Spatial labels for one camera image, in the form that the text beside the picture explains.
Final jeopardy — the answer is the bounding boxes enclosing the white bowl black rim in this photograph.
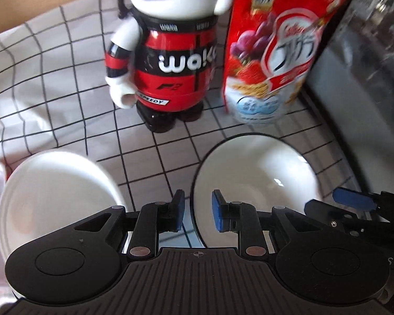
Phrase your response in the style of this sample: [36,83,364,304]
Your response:
[190,133,322,248]

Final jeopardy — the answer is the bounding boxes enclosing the white plate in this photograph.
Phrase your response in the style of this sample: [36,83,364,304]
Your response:
[0,149,126,259]

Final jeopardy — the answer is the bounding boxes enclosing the red white robot figurine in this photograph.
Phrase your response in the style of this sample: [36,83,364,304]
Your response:
[105,0,233,133]

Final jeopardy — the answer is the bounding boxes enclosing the white black grid tablecloth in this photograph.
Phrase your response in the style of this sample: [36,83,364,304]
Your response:
[0,0,362,302]

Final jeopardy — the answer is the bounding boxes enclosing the red cereal bag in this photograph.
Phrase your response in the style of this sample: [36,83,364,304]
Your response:
[223,0,347,124]

